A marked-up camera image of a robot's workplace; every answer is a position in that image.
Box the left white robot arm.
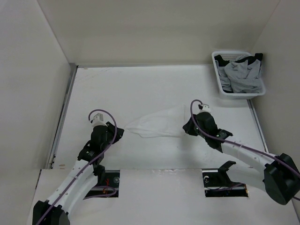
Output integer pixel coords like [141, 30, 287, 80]
[32, 122, 124, 225]

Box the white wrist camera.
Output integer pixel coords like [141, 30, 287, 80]
[91, 113, 105, 127]
[198, 104, 211, 113]

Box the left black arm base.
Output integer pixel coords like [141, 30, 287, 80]
[84, 170, 120, 199]

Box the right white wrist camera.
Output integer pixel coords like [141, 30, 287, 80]
[198, 104, 211, 113]

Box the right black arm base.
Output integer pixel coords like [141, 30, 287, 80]
[202, 161, 248, 197]

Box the white plastic laundry basket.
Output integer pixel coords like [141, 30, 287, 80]
[211, 50, 266, 100]

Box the grey tank top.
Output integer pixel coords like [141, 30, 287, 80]
[217, 57, 263, 94]

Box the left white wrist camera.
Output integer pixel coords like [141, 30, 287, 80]
[91, 113, 105, 127]

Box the white tank top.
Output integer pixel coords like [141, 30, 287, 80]
[125, 105, 187, 138]

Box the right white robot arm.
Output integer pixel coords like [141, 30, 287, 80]
[183, 112, 300, 205]

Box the black tank top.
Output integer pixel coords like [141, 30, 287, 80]
[214, 52, 263, 93]

